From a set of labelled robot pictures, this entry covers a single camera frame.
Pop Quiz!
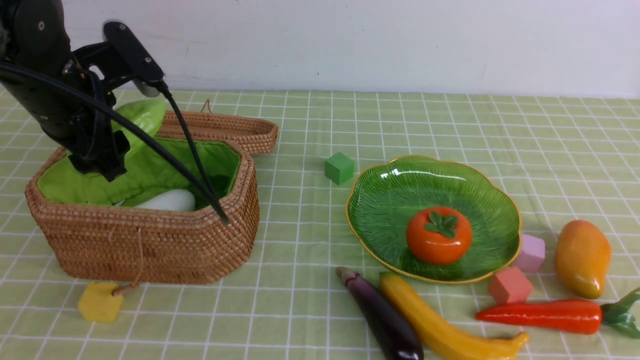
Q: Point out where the yellow toy banana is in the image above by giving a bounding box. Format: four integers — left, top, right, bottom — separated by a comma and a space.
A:
378, 272, 530, 360

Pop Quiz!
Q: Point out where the orange toy carrot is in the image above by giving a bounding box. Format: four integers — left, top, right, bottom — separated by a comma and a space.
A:
475, 288, 640, 339

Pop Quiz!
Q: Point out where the salmon foam cube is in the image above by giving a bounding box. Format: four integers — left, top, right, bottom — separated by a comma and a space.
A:
488, 267, 533, 305

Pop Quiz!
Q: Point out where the green toy bitter gourd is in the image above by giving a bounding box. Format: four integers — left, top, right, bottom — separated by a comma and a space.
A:
111, 98, 166, 159

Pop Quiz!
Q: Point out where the woven rattan basket lid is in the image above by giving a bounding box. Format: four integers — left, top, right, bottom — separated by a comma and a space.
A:
154, 109, 280, 155

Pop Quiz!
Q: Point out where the yellow orange toy mango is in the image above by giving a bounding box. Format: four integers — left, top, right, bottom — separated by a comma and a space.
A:
554, 219, 612, 300

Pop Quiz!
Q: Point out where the green fabric basket liner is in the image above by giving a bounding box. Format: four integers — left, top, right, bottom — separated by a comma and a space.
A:
37, 141, 242, 210

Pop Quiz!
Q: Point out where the white toy radish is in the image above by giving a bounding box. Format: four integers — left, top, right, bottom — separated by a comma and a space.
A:
134, 174, 232, 212

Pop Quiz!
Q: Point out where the purple toy eggplant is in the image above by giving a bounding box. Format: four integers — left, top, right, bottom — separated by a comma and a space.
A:
335, 266, 425, 360

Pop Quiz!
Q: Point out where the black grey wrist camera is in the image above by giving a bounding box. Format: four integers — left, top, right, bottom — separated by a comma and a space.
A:
73, 19, 165, 98

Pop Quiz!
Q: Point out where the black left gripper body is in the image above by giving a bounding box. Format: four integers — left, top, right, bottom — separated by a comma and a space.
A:
10, 66, 130, 182

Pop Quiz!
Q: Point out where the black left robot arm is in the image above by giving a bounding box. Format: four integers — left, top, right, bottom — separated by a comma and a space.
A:
1, 0, 130, 182

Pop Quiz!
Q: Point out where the pink foam cube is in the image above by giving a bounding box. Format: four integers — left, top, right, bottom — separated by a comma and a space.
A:
512, 234, 546, 274

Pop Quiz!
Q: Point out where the black camera cable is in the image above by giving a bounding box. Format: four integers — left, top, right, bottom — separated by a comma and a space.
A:
0, 62, 231, 225

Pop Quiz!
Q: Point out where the green glass leaf plate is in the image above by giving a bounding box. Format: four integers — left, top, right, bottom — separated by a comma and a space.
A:
345, 155, 522, 285

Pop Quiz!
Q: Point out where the green foam cube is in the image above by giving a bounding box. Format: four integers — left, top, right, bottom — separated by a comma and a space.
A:
324, 152, 355, 185

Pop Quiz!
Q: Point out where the yellow foam cube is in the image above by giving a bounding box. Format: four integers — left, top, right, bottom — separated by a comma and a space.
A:
77, 282, 124, 324

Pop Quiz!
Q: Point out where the orange toy persimmon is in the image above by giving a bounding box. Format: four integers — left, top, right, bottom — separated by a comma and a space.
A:
406, 206, 473, 265

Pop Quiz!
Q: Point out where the woven rattan basket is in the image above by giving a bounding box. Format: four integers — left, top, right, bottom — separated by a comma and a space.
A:
25, 139, 260, 284

